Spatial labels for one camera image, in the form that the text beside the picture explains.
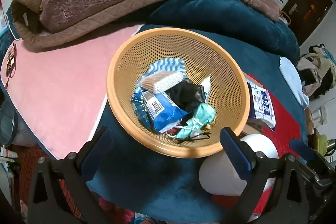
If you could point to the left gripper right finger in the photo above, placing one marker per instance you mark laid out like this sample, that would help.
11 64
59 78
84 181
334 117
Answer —
239 153

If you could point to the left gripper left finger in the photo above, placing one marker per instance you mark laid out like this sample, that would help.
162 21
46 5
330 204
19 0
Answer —
84 164

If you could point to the teal face mask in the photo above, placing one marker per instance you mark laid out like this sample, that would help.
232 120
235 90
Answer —
190 128

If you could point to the blue white striped towel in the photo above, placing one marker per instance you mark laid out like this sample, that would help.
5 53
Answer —
167 64

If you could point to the cotton swab packet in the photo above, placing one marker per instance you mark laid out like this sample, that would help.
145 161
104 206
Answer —
161 81

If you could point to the black soft cloth item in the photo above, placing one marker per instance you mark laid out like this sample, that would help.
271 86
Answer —
187 96

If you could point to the brown cardboard box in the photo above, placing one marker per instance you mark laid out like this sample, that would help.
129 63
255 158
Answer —
252 127

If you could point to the blue white tissue pack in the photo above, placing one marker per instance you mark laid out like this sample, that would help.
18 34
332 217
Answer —
261 109

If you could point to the pink sheet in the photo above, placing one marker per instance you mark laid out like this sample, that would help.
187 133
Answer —
61 93

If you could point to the blue snack packet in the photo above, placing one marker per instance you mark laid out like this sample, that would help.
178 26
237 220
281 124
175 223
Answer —
157 112

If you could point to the yellow green bowl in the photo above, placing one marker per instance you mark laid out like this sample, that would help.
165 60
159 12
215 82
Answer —
321 144

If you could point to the steel electric kettle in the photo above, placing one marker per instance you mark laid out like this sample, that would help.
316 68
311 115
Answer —
331 147

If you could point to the orange plastic mesh basket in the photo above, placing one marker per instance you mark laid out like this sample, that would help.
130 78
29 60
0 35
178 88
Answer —
207 64

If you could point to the light blue folded cloth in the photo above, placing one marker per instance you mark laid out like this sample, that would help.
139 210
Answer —
293 81

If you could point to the pile of clothes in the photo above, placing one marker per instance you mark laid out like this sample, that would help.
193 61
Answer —
316 70

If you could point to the dark brown door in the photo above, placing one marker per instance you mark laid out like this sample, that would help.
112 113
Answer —
305 16

